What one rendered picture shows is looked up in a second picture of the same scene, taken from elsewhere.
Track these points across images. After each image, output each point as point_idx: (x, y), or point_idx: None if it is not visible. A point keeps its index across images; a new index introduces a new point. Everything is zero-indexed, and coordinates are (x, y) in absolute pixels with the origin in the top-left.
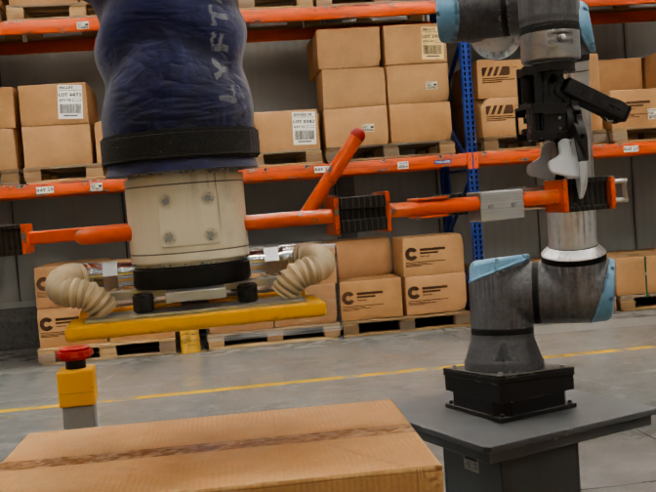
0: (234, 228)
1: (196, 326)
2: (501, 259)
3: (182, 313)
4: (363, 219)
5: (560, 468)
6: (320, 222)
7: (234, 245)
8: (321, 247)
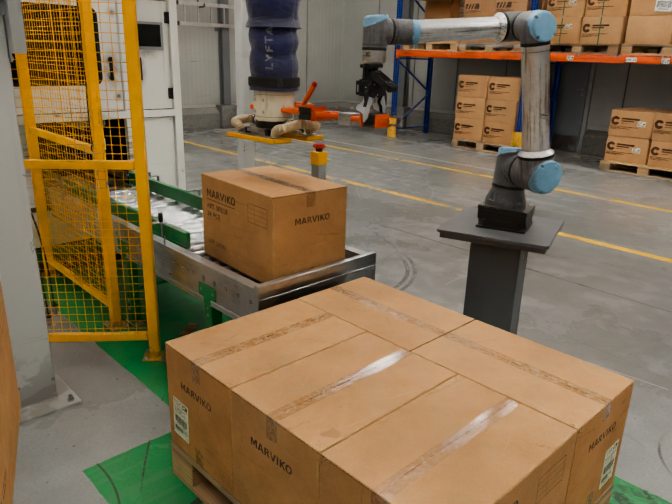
0: (273, 111)
1: (248, 139)
2: (504, 148)
3: (248, 134)
4: (303, 115)
5: (506, 260)
6: (297, 113)
7: (272, 116)
8: (288, 122)
